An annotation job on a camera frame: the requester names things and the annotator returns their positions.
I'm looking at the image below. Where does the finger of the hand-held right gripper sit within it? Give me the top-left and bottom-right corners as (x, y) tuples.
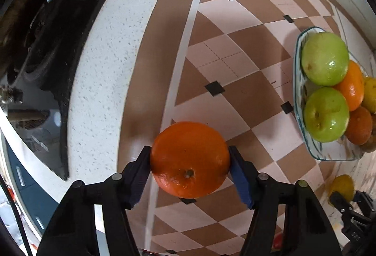
(354, 191), (375, 215)
(329, 191), (353, 215)

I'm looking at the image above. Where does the large yellow orange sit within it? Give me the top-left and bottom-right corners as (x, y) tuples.
(327, 174), (356, 204)

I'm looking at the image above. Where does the blue cabinet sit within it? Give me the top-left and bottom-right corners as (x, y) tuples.
(0, 138), (59, 233)

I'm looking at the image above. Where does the checkered brown tablecloth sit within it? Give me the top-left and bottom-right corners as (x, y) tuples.
(119, 0), (376, 256)

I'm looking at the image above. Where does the green apple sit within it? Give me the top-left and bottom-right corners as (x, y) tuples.
(303, 87), (350, 143)
(302, 32), (349, 87)

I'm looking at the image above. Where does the black cable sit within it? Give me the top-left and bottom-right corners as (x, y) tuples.
(0, 174), (33, 256)

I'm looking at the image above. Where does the small yellow citrus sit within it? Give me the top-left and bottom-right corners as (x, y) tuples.
(361, 77), (376, 114)

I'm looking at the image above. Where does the glass fruit bowl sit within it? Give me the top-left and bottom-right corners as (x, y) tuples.
(293, 26), (372, 162)

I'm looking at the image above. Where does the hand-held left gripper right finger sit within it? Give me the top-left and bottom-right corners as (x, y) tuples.
(227, 145), (343, 256)

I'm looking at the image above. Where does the black gas stove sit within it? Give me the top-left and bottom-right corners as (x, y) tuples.
(0, 0), (138, 181)

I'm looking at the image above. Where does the reddish brown orange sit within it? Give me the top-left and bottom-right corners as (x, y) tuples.
(344, 106), (373, 146)

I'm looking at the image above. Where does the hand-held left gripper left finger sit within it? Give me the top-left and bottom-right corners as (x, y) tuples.
(36, 146), (153, 256)

